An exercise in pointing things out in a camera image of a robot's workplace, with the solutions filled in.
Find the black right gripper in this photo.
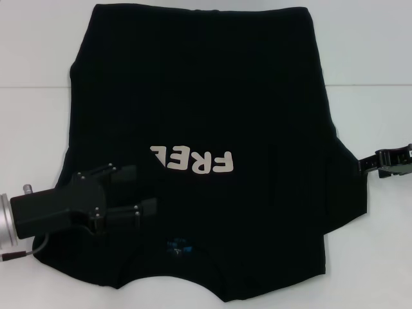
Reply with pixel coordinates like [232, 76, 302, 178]
[358, 143, 412, 180]

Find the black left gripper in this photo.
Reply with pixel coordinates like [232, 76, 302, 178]
[9, 163, 158, 239]

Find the black shirt with FREE print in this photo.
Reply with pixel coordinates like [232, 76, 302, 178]
[33, 5, 368, 286]

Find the left gripper grey cable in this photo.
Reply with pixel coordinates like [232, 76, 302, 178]
[0, 230, 51, 262]

